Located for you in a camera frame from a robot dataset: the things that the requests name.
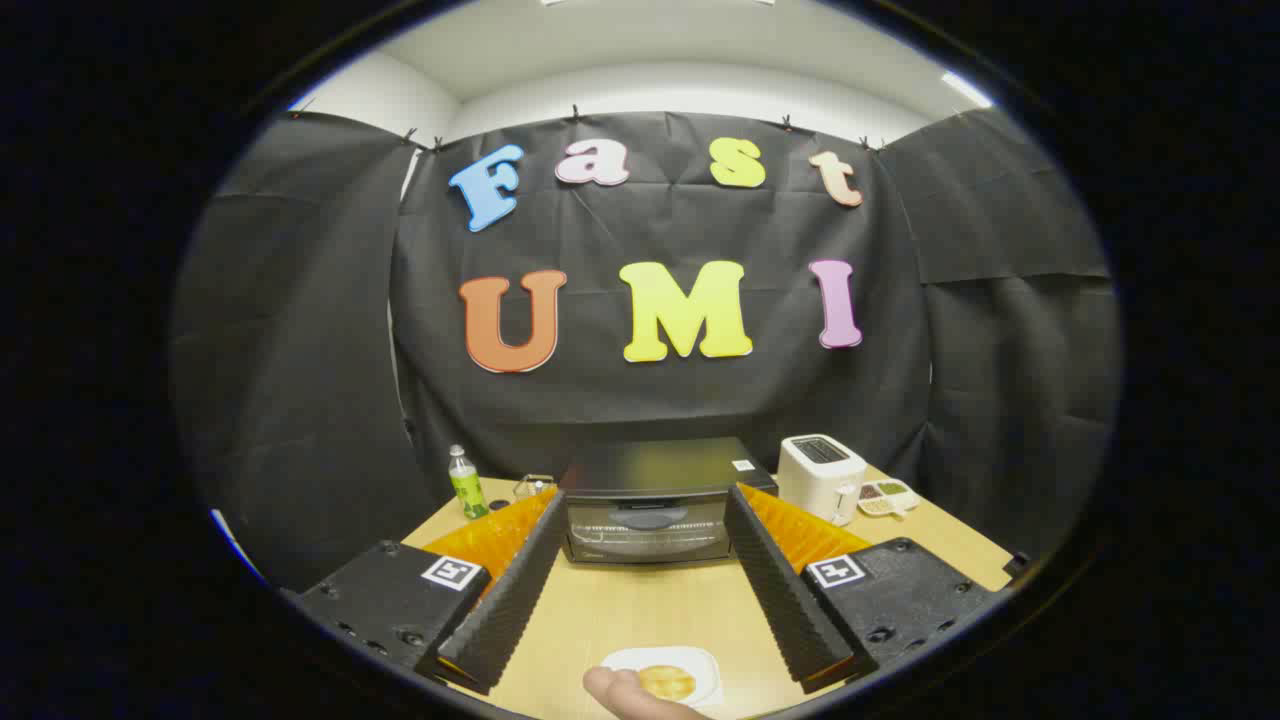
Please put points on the round golden bread bun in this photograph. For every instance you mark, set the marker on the round golden bread bun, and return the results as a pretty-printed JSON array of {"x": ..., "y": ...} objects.
[{"x": 666, "y": 683}]

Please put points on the white rectangular plate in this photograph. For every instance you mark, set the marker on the white rectangular plate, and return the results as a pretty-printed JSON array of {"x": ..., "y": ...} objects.
[{"x": 690, "y": 658}]

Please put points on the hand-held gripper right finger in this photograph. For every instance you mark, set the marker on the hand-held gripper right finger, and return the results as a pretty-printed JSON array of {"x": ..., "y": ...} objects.
[{"x": 778, "y": 590}]

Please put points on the white divided snack dish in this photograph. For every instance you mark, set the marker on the white divided snack dish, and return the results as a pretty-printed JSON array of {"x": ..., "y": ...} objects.
[{"x": 888, "y": 497}]

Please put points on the black table edge clamp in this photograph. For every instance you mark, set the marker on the black table edge clamp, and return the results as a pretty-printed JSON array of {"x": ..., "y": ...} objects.
[{"x": 1016, "y": 566}]

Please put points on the black toaster oven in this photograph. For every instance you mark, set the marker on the black toaster oven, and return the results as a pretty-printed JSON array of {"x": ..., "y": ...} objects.
[{"x": 650, "y": 470}]

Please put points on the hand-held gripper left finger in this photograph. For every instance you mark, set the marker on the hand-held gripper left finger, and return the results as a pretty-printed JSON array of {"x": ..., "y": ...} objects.
[{"x": 515, "y": 590}]

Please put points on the green label plastic bottle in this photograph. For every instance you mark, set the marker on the green label plastic bottle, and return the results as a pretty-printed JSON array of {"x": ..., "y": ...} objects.
[{"x": 467, "y": 488}]

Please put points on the white pop-up toaster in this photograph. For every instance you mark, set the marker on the white pop-up toaster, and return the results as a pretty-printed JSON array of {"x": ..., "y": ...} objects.
[{"x": 818, "y": 480}]

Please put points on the ceiling light panel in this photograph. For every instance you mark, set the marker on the ceiling light panel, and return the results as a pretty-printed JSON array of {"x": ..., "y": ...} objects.
[{"x": 966, "y": 89}]

